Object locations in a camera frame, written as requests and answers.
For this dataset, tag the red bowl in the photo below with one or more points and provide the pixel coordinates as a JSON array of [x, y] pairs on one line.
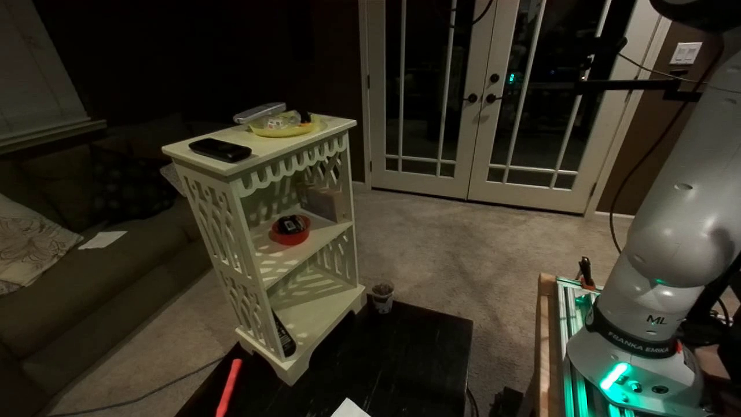
[[291, 238]]

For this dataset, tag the wooden base frame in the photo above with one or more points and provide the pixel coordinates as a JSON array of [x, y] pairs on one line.
[[544, 349]]

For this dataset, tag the grey fabric couch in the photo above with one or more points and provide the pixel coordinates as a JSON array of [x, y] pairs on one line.
[[94, 292]]

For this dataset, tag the small paper cup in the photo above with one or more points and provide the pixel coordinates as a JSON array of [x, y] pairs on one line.
[[383, 300]]

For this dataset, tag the white french double door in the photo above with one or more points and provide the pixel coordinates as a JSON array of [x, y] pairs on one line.
[[478, 48]]

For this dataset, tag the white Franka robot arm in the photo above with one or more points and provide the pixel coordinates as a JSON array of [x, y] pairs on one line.
[[680, 232]]

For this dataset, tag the small black round object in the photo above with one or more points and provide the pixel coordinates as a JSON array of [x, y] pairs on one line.
[[288, 226]]

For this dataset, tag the red stick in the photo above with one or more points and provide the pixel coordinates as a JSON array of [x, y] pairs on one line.
[[227, 391]]

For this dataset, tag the black phone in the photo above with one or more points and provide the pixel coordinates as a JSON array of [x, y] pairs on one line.
[[221, 150]]

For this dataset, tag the white wall plate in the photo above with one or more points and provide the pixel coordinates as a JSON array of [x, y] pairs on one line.
[[687, 51]]

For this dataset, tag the patterned cushion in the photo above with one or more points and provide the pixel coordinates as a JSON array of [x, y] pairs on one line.
[[31, 245]]

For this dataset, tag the white lattice shelf unit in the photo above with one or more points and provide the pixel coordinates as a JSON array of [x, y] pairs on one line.
[[292, 145]]

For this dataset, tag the metal mounting rails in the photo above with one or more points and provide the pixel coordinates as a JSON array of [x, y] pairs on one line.
[[576, 379]]

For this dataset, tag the black camera stand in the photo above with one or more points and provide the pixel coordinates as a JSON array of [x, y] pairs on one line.
[[616, 84]]

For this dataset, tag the white paper sheet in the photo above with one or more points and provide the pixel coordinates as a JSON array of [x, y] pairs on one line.
[[103, 240], [347, 409]]

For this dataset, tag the black remote control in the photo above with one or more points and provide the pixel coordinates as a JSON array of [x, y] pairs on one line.
[[284, 336]]

